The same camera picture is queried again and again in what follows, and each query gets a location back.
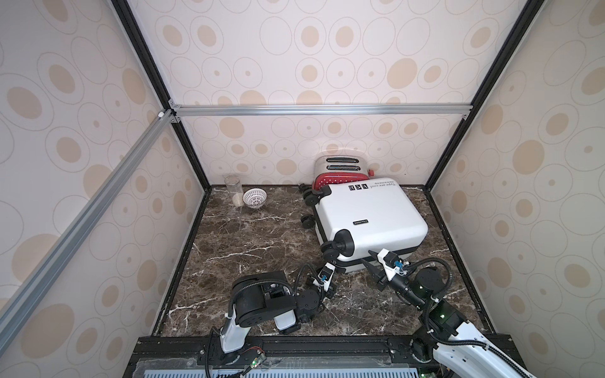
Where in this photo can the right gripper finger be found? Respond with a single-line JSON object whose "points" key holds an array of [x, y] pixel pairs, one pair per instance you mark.
{"points": [[374, 255], [377, 275]]}

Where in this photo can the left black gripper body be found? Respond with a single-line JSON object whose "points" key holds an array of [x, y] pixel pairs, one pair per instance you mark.
{"points": [[318, 297]]}

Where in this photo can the white hard-shell suitcase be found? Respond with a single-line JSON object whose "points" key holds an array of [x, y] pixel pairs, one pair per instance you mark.
{"points": [[353, 219]]}

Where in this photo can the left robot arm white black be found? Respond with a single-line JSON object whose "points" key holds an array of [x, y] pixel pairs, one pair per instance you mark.
{"points": [[269, 296]]}

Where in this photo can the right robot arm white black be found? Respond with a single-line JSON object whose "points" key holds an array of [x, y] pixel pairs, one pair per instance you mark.
{"points": [[453, 326]]}

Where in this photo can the red and silver toaster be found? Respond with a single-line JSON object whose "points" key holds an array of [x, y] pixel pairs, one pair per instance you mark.
{"points": [[340, 169]]}

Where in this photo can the white perforated strainer bowl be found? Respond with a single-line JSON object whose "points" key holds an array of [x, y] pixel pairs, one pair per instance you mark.
{"points": [[255, 198]]}

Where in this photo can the clear glass jar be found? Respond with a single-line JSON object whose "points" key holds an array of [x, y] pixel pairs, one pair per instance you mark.
{"points": [[235, 190]]}

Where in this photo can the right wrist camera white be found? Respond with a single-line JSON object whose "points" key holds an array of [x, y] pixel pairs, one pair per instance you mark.
{"points": [[392, 264]]}

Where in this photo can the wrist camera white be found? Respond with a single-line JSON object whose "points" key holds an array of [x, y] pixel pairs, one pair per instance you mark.
{"points": [[324, 277], [392, 264]]}

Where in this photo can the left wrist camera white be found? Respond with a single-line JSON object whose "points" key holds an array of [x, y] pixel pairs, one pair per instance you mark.
{"points": [[324, 277]]}

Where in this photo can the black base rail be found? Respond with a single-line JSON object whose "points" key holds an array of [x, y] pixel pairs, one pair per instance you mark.
{"points": [[311, 354]]}

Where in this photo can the horizontal aluminium frame bar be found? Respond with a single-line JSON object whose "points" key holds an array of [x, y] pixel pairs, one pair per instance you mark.
{"points": [[322, 110]]}

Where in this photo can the diagonal aluminium frame bar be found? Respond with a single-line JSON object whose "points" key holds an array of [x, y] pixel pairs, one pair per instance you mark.
{"points": [[39, 282]]}

